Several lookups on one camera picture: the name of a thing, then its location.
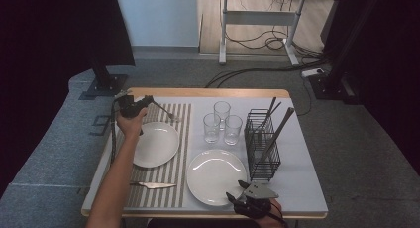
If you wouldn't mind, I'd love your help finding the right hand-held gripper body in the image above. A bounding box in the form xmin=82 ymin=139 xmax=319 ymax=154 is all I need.
xmin=233 ymin=182 xmax=280 ymax=220

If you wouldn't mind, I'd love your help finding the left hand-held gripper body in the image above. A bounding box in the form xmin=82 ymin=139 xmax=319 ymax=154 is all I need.
xmin=114 ymin=89 xmax=147 ymax=119

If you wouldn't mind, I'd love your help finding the metal fork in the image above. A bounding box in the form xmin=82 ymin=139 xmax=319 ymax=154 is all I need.
xmin=150 ymin=99 xmax=182 ymax=123

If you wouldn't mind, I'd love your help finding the white round plate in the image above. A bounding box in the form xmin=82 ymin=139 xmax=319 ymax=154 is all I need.
xmin=186 ymin=149 xmax=248 ymax=207
xmin=133 ymin=121 xmax=181 ymax=169

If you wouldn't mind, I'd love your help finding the black wire cutlery rack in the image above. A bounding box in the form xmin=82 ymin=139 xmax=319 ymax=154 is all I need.
xmin=244 ymin=108 xmax=281 ymax=182

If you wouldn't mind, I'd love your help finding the clear drinking glass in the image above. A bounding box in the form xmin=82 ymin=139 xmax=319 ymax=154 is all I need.
xmin=224 ymin=114 xmax=244 ymax=147
xmin=202 ymin=112 xmax=221 ymax=145
xmin=213 ymin=100 xmax=232 ymax=132

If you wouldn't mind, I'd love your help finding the metal table knife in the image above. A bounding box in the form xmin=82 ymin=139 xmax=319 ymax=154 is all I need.
xmin=129 ymin=180 xmax=177 ymax=190

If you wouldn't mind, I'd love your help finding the person's left hand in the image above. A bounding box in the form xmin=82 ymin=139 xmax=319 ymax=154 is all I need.
xmin=116 ymin=108 xmax=149 ymax=141

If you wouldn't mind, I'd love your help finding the person's right hand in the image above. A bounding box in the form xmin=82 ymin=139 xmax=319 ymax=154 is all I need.
xmin=257 ymin=200 xmax=285 ymax=228

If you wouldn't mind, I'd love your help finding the floor socket box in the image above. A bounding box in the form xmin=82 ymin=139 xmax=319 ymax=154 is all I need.
xmin=89 ymin=114 xmax=113 ymax=137

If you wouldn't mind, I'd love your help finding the black metal stand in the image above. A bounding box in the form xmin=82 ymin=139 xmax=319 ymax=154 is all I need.
xmin=308 ymin=0 xmax=385 ymax=105
xmin=78 ymin=53 xmax=129 ymax=100

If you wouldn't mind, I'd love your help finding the striped woven placemat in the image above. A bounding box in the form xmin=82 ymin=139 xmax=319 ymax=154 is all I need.
xmin=112 ymin=103 xmax=192 ymax=209

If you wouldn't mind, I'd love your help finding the grey metal chopstick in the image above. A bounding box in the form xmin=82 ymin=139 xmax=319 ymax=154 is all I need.
xmin=261 ymin=107 xmax=295 ymax=165
xmin=259 ymin=106 xmax=293 ymax=163

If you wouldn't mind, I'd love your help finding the metal utensil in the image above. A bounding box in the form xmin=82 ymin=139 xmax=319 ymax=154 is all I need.
xmin=263 ymin=101 xmax=282 ymax=127
xmin=259 ymin=96 xmax=277 ymax=132

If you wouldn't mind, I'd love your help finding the dark curtain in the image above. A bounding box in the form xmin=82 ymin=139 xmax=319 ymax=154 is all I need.
xmin=0 ymin=0 xmax=136 ymax=196
xmin=321 ymin=0 xmax=420 ymax=176

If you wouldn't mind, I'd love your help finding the white power strip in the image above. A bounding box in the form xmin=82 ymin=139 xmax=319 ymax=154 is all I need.
xmin=300 ymin=67 xmax=325 ymax=78

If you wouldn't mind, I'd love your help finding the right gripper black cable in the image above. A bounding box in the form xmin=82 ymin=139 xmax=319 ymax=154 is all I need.
xmin=267 ymin=204 xmax=289 ymax=228

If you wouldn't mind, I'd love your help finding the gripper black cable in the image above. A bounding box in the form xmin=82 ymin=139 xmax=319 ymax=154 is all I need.
xmin=267 ymin=204 xmax=289 ymax=228
xmin=110 ymin=99 xmax=121 ymax=166

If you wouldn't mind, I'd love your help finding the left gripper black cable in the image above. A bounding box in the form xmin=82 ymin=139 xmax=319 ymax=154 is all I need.
xmin=110 ymin=99 xmax=121 ymax=166

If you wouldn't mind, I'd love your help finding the black floor cable bundle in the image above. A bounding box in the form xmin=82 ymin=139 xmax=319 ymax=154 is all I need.
xmin=204 ymin=51 xmax=331 ymax=89

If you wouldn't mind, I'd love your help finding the thin black cable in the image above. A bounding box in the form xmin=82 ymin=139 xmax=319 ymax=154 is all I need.
xmin=296 ymin=77 xmax=313 ymax=117

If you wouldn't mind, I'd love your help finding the coiled black cable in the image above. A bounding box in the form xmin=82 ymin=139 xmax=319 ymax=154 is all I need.
xmin=224 ymin=0 xmax=291 ymax=52

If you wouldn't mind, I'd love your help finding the white frame desk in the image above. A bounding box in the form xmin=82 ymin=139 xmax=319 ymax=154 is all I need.
xmin=211 ymin=0 xmax=342 ymax=66

